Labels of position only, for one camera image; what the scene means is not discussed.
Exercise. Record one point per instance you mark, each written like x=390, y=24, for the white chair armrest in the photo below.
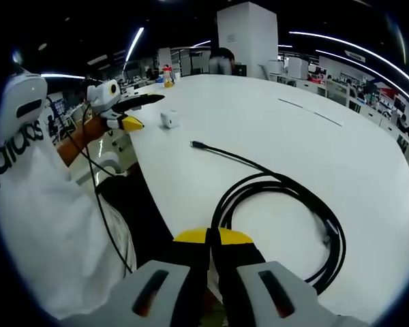
x=110, y=163

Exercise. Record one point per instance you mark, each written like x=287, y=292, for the orange drink bottle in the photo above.
x=168, y=77

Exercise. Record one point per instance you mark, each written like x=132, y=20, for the white charger adapter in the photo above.
x=169, y=119

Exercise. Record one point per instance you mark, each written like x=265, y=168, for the ceiling light strip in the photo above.
x=134, y=43
x=358, y=47

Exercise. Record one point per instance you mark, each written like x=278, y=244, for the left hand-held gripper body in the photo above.
x=104, y=93

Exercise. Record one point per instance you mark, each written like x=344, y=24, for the white worn device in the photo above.
x=20, y=105

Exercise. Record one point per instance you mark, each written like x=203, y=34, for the person's black trousers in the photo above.
x=136, y=207

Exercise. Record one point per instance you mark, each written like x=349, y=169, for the white desk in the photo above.
x=276, y=143

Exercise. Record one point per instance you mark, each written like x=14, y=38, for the person in white adidas shirt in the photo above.
x=51, y=231

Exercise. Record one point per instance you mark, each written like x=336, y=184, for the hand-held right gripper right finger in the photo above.
x=259, y=289

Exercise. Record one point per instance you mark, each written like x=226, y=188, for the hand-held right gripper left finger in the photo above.
x=170, y=289

